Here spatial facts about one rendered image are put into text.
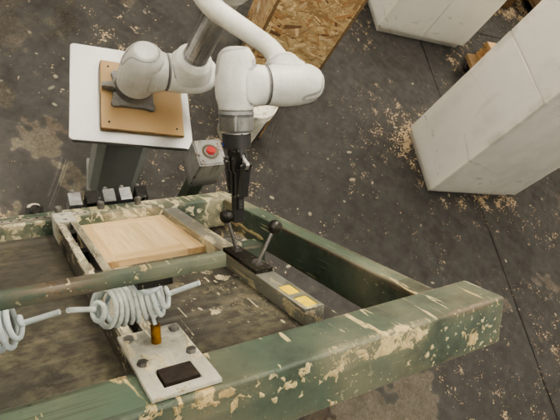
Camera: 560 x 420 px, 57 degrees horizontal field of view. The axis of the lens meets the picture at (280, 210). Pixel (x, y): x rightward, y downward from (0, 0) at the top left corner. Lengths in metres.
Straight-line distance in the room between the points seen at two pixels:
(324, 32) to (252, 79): 2.14
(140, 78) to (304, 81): 0.95
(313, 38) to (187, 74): 1.43
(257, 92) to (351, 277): 0.52
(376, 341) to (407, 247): 2.72
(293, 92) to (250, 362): 0.75
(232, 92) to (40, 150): 1.90
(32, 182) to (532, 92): 2.82
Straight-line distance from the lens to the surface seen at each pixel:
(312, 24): 3.34
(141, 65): 2.11
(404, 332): 0.92
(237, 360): 0.80
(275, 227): 1.28
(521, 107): 3.42
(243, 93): 1.28
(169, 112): 2.33
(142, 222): 1.84
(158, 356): 0.81
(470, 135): 3.66
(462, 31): 5.14
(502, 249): 4.19
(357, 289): 1.33
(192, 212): 1.95
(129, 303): 0.79
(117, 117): 2.25
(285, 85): 1.32
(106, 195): 2.06
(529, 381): 3.91
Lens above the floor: 2.57
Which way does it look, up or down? 54 degrees down
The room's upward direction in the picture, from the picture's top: 41 degrees clockwise
